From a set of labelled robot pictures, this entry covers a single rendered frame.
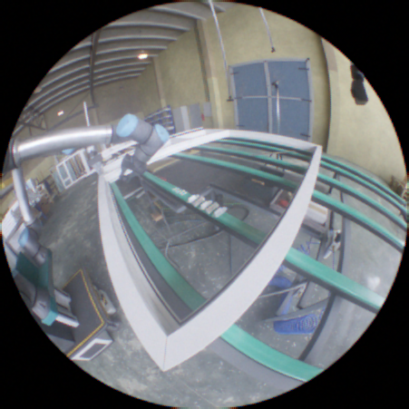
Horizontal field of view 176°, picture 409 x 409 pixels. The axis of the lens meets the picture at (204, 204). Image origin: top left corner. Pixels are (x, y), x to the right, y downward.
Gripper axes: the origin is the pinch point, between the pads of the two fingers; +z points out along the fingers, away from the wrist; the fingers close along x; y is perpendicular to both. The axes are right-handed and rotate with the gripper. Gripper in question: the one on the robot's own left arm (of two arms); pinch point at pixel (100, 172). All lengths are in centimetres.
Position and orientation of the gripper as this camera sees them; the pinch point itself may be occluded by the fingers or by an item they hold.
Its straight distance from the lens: 113.5
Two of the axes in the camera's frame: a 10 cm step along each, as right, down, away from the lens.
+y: -6.7, -3.9, 6.3
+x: -7.3, 4.9, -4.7
